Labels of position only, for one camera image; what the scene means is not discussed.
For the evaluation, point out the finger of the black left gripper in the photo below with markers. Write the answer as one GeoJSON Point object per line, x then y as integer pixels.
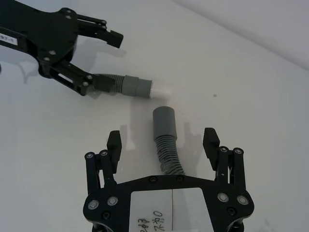
{"type": "Point", "coordinates": [106, 33]}
{"type": "Point", "coordinates": [72, 77]}

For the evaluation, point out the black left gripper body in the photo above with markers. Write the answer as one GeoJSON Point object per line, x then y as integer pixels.
{"type": "Point", "coordinates": [46, 31]}

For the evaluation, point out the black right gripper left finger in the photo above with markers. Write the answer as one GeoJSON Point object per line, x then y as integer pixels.
{"type": "Point", "coordinates": [114, 147]}

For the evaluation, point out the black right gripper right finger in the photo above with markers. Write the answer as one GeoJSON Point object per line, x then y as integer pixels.
{"type": "Point", "coordinates": [210, 145]}

